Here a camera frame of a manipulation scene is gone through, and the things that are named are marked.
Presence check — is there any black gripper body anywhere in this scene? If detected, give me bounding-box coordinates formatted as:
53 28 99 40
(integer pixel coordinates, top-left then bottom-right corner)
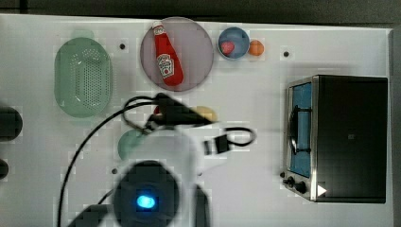
146 93 212 129

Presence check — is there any yellow plush peeled banana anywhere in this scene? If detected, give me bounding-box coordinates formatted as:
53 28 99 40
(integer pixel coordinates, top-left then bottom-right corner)
191 106 218 122

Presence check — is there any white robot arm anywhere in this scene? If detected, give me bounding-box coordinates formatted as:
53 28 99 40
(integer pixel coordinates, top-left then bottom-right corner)
68 93 212 227

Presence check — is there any green translucent mug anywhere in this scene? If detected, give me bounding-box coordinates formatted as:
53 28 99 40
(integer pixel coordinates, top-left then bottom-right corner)
117 130 146 161

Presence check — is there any small red plush tomato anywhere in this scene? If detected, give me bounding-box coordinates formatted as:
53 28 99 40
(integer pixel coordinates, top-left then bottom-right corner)
153 106 160 114

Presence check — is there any red plush ketchup bottle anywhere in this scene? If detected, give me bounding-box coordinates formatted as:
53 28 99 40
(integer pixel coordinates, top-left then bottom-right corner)
152 21 183 86

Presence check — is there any grey round plate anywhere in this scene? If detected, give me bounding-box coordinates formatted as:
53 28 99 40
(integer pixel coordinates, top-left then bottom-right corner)
140 17 214 92

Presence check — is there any red plush strawberry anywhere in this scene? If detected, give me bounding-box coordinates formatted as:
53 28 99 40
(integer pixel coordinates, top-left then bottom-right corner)
220 41 235 55

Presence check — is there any green perforated colander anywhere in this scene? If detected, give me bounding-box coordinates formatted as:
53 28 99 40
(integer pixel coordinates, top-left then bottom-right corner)
54 29 113 118

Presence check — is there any blue bowl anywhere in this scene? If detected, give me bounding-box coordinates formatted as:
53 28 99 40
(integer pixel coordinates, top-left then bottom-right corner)
218 26 250 61

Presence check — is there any small orange fruit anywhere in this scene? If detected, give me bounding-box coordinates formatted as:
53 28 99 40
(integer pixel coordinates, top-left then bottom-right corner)
249 40 265 56

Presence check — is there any black round pan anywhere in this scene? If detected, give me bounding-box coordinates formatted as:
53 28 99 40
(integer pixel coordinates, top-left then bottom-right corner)
0 107 23 142

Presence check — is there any black toaster oven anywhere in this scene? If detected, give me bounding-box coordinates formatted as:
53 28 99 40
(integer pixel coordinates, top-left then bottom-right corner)
280 75 389 203

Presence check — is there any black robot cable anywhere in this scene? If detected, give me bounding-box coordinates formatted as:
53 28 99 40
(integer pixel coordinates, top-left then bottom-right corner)
57 96 257 227

